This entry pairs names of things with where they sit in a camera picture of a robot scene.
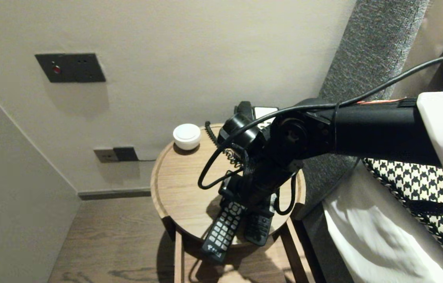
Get white round puck device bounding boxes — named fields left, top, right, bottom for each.
left=173, top=123, right=201, bottom=151

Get white bed sheet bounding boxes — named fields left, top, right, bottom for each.
left=322, top=161, right=443, bottom=283

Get round wooden nightstand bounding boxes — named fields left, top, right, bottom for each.
left=150, top=123, right=306, bottom=246

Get slim black remote control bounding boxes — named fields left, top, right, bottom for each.
left=244, top=197, right=276, bottom=246

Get houndstooth black and white pillow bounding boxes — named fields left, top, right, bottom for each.
left=363, top=157, right=443, bottom=280

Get dark wall switch panel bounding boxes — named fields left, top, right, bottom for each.
left=35, top=53, right=107, bottom=83

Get brown skirting board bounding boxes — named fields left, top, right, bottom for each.
left=78, top=189, right=152, bottom=201

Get black coiled telephone cord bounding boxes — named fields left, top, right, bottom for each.
left=205, top=121, right=245, bottom=173

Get black telephone handset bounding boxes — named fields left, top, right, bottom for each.
left=234, top=101, right=254, bottom=120

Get dark grey bed base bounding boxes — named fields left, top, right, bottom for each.
left=298, top=204, right=353, bottom=283

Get beige upholstered headboard panel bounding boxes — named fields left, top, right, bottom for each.
left=392, top=0, right=443, bottom=99

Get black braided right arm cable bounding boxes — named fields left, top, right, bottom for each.
left=243, top=151, right=259, bottom=177

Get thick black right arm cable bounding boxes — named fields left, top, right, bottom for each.
left=197, top=54, right=443, bottom=190

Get grey wall socket plate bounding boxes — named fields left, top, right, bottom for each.
left=94, top=148, right=119, bottom=163

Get black remote with coloured buttons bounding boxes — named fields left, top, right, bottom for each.
left=201, top=198, right=246, bottom=264

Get grey upholstered headboard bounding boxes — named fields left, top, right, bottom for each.
left=300, top=0, right=430, bottom=209

